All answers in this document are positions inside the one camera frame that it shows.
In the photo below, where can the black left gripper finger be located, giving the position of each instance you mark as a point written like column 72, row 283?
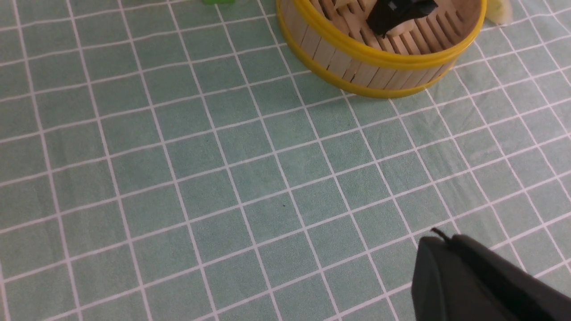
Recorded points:
column 458, row 279

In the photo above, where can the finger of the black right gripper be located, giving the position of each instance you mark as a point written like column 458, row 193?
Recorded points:
column 395, row 17

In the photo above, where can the pale green dumpling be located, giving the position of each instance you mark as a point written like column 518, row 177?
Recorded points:
column 499, row 12

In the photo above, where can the bamboo steamer tray yellow rim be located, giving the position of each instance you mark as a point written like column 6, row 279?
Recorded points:
column 337, row 45

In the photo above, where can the green foam cube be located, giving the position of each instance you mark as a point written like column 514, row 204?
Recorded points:
column 213, row 2

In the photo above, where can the green checkered tablecloth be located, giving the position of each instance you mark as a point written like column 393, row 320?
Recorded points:
column 169, row 160

